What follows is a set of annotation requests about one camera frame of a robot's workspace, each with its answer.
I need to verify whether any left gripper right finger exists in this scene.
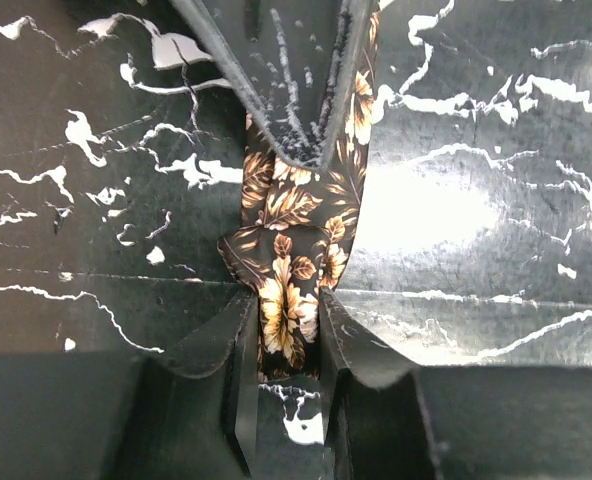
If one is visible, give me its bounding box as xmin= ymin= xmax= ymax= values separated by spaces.
xmin=319 ymin=289 xmax=592 ymax=479

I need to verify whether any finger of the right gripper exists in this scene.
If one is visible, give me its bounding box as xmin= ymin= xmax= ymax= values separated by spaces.
xmin=173 ymin=0 xmax=378 ymax=171

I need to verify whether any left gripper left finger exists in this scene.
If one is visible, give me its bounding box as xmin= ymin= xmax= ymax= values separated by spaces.
xmin=0 ymin=291 xmax=258 ymax=479

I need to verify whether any brown floral patterned tie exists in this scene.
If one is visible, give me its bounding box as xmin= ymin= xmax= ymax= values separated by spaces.
xmin=218 ymin=6 xmax=380 ymax=383

